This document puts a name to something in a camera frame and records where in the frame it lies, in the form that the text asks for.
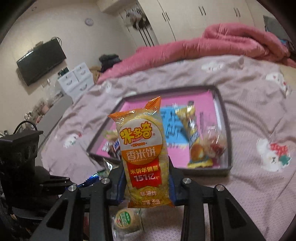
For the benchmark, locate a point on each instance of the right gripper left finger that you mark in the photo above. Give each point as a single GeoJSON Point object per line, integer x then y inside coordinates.
{"type": "Point", "coordinates": [118, 185]}

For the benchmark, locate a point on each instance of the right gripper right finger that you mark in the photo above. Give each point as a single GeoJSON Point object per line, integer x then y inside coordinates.
{"type": "Point", "coordinates": [176, 192]}

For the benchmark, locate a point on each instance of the blue biscuit packet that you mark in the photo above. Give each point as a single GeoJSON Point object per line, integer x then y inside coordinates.
{"type": "Point", "coordinates": [90, 181]}

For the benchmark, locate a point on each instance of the small green-label round snack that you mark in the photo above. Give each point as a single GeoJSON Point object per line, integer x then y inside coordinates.
{"type": "Point", "coordinates": [126, 221]}

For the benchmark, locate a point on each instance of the yellow cake snack packet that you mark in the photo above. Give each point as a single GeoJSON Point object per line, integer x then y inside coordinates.
{"type": "Point", "coordinates": [187, 116]}

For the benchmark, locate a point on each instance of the black Snickers bar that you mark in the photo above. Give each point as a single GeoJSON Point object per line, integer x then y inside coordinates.
{"type": "Point", "coordinates": [112, 148]}

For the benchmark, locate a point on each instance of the clear red candy packet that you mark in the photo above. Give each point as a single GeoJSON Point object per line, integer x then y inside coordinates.
{"type": "Point", "coordinates": [214, 143]}

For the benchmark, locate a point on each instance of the orange rice cracker packet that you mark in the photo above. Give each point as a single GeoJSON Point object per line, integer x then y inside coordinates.
{"type": "Point", "coordinates": [144, 155]}

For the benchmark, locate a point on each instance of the dark shallow box tray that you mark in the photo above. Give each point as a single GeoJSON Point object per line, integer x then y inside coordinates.
{"type": "Point", "coordinates": [223, 166]}

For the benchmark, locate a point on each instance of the white drawer cabinet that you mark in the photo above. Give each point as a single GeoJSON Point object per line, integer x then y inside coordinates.
{"type": "Point", "coordinates": [76, 82]}

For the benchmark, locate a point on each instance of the brown plush item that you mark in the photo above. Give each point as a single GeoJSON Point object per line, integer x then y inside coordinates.
{"type": "Point", "coordinates": [96, 73]}

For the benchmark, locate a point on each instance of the pink patterned bedsheet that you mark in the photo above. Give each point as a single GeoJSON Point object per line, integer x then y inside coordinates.
{"type": "Point", "coordinates": [262, 124]}

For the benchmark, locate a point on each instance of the dark clothes pile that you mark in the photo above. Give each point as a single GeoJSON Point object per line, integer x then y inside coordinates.
{"type": "Point", "coordinates": [107, 61]}

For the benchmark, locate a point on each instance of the pink quilt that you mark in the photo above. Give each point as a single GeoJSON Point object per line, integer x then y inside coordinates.
{"type": "Point", "coordinates": [218, 39]}

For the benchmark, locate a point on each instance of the white wardrobe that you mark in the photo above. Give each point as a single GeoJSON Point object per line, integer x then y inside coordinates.
{"type": "Point", "coordinates": [149, 23]}

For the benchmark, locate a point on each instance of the black wall television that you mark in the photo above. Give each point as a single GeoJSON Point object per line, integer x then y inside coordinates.
{"type": "Point", "coordinates": [36, 63]}

